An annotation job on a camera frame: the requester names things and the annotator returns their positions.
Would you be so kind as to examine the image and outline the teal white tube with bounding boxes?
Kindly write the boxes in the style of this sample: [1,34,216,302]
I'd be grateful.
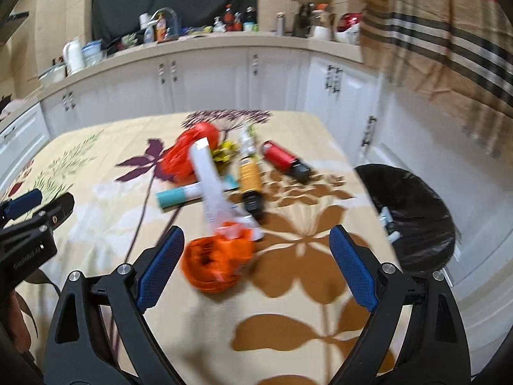
[156,175,239,210]

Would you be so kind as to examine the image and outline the orange plastic bag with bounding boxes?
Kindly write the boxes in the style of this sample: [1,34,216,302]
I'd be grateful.
[181,222,254,294]

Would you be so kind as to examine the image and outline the orange label brown bottle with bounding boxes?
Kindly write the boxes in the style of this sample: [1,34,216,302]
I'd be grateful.
[239,157,264,220]

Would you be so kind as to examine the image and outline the white blue printed tube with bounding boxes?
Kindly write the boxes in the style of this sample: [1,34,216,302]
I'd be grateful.
[378,207,401,244]

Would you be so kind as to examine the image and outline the black lined trash bin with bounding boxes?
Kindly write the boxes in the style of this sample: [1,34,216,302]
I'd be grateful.
[355,163,457,274]

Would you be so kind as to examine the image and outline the white pot on counter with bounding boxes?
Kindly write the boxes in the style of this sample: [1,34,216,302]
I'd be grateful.
[38,63,67,88]

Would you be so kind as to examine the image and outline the white kettle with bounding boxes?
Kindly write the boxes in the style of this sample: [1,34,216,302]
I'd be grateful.
[63,38,85,76]

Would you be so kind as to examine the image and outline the red plastic bag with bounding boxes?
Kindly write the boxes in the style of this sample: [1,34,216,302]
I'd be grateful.
[160,122,219,185]

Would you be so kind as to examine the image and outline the clear blue-lid container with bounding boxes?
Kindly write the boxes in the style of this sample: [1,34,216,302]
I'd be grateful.
[82,40,104,67]

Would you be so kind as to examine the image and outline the floral beige tablecloth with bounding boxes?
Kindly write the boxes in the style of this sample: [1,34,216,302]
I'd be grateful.
[1,112,396,384]

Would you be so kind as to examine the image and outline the yellow green crumpled wrapper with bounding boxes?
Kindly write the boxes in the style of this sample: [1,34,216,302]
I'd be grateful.
[212,141,239,165]

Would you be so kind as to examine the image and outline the clear spray bottle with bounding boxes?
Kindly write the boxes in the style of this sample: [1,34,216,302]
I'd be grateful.
[143,24,155,44]

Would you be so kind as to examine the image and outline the orange dish soap bottle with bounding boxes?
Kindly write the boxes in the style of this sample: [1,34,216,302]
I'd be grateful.
[156,13,167,43]

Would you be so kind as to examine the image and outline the chrome sink faucet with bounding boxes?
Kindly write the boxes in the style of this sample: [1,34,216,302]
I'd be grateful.
[149,7,180,43]

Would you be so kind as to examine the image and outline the white green crumpled wrapper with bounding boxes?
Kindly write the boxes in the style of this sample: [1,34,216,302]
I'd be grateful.
[239,124,257,159]

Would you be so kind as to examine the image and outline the red label dark bottle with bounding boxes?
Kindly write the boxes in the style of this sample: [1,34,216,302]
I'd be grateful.
[261,140,311,184]

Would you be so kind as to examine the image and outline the white base cabinets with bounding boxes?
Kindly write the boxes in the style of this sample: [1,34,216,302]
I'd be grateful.
[1,46,378,182]

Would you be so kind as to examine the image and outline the red cap sauce bottle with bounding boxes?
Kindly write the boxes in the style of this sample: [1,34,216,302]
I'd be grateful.
[223,4,235,31]

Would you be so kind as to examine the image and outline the dark sauce bottle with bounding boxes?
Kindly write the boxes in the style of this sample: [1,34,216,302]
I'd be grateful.
[243,6,257,31]

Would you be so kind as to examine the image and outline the plaid beige cloth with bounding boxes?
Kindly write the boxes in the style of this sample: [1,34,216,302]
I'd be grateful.
[360,0,512,163]

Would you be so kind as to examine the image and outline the silver thermos bottle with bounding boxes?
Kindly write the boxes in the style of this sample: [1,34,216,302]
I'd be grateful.
[276,12,286,37]

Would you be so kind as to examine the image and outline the black knife block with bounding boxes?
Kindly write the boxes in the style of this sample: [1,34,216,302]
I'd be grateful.
[292,3,315,38]

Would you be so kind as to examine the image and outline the white blender jug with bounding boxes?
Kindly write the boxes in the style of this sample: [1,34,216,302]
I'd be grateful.
[310,4,332,41]

